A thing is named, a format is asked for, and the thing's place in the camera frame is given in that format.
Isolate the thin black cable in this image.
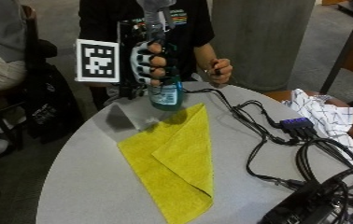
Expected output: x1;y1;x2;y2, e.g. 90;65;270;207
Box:
181;88;283;129

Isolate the dark wooden chair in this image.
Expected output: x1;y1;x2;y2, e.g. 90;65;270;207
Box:
0;4;58;152

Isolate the black bag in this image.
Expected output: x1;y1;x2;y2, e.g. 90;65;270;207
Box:
23;62;85;145

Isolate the teal spray bottle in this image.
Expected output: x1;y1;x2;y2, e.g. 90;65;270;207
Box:
135;0;183;112

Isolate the yellow microfibre cloth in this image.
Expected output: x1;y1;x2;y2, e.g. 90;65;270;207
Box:
117;103;214;224

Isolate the looped black cable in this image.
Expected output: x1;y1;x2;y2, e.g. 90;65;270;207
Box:
244;132;307;189

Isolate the white checked cloth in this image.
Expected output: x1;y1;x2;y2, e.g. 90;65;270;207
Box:
284;88;353;164

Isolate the bundle of black cables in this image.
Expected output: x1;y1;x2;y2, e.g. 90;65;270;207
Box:
292;137;353;218

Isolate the black hub with blue lights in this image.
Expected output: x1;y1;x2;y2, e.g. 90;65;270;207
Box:
278;117;315;134

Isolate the white marker cube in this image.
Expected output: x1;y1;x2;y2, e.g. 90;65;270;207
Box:
73;38;121;84

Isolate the black electronic box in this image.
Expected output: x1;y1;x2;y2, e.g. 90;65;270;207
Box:
256;179;353;224

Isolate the grey concrete column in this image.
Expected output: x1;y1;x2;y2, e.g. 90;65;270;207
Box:
210;0;316;92

